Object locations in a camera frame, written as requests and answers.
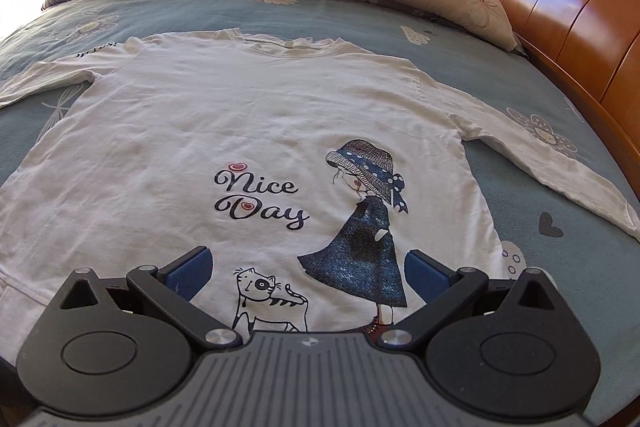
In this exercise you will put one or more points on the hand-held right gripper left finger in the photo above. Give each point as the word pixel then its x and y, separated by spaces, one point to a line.
pixel 190 272

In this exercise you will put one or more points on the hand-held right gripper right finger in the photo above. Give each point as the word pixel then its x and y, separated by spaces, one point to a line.
pixel 427 272

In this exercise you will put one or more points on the white printed shirt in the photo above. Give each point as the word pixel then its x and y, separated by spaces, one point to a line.
pixel 225 117

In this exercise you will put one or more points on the wooden headboard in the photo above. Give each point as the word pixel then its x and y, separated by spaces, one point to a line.
pixel 575 7

